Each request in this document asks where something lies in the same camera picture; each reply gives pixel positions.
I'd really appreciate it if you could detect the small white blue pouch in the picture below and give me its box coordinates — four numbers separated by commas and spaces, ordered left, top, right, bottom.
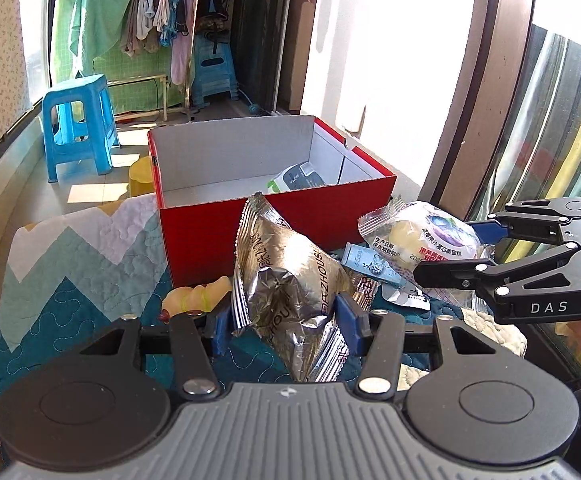
380, 280, 431, 313

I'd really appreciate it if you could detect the clear cake packet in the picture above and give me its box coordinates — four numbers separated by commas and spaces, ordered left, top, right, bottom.
357, 196, 493, 286

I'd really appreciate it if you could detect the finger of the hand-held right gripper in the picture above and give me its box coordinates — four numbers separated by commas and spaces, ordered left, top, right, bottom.
465, 197, 581, 248
413, 242, 581, 311

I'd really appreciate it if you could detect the zigzag quilted blanket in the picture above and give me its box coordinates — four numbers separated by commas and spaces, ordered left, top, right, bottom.
0, 192, 528, 461

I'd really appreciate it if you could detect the red cardboard box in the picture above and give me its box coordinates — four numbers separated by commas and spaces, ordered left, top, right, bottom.
148, 115, 397, 286

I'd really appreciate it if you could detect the yellow rubber toy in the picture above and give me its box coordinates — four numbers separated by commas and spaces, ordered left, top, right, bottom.
158, 276, 234, 323

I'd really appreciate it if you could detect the brown window frame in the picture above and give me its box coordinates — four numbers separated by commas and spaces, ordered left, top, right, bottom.
420, 0, 541, 206

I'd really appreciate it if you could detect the hanging laundry bunch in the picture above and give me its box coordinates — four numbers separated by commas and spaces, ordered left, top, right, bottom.
120, 0, 194, 86

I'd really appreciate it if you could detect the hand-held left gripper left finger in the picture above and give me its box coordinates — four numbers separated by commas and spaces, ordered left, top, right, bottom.
78, 305, 236, 402

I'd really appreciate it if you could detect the blue plastic stool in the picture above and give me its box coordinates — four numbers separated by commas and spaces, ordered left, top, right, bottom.
42, 74, 120, 183

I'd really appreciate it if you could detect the green checked sheet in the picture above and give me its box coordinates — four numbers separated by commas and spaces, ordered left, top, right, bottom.
53, 0, 196, 113

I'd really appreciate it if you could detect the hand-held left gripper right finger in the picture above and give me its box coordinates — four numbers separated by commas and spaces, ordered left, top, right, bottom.
333, 292, 501, 402

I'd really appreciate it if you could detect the red striped snack packet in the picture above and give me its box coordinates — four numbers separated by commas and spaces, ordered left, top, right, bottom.
350, 272, 381, 311

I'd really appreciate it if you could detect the striped curtain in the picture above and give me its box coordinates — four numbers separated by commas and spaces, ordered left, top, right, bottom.
470, 25, 581, 271

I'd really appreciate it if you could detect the light blue small packet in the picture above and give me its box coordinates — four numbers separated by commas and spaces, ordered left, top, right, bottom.
340, 242, 408, 288

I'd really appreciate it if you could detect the gold drying rack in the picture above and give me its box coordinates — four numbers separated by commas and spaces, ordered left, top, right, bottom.
105, 0, 206, 122

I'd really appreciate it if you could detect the beige cabinet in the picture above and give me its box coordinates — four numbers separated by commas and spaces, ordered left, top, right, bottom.
275, 0, 318, 111

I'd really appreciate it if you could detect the yellow plastic stool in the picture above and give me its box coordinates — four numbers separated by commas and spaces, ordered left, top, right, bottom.
128, 156, 155, 197

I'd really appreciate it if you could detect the silver foil snack packet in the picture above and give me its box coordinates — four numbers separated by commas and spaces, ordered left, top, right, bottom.
231, 191, 358, 385

